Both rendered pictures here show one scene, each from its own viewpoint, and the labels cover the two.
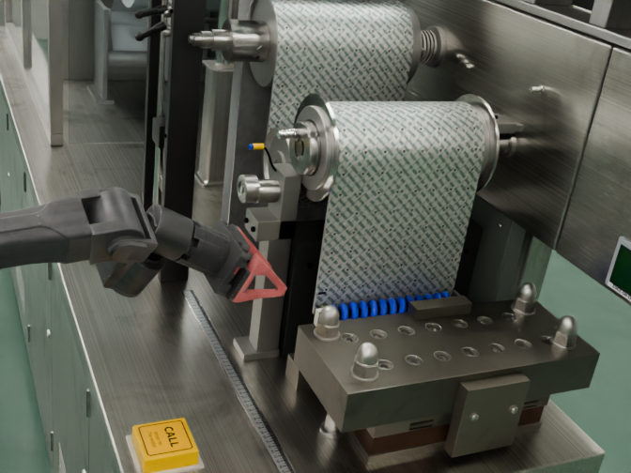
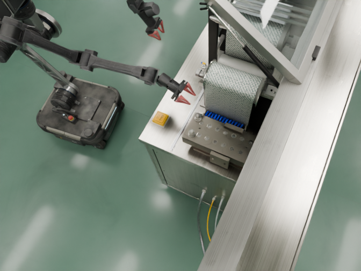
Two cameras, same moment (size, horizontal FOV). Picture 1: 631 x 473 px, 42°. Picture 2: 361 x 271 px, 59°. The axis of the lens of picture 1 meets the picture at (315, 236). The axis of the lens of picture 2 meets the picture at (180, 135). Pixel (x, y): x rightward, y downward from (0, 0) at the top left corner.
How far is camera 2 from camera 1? 1.21 m
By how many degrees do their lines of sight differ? 56
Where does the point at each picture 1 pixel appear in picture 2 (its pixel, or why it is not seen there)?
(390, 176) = (222, 93)
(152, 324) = (192, 81)
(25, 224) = (129, 70)
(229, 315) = not seen: hidden behind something
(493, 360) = (225, 151)
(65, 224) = (136, 73)
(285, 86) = (229, 43)
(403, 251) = (229, 109)
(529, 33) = not seen: hidden behind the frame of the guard
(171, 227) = (161, 81)
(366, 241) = (217, 103)
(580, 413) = not seen: outside the picture
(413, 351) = (210, 135)
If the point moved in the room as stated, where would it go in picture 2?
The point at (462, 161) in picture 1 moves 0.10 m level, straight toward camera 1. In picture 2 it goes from (245, 100) to (225, 109)
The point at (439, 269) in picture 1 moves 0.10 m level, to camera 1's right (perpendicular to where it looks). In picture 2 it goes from (242, 118) to (255, 133)
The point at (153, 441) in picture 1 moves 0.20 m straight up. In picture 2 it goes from (157, 116) to (151, 97)
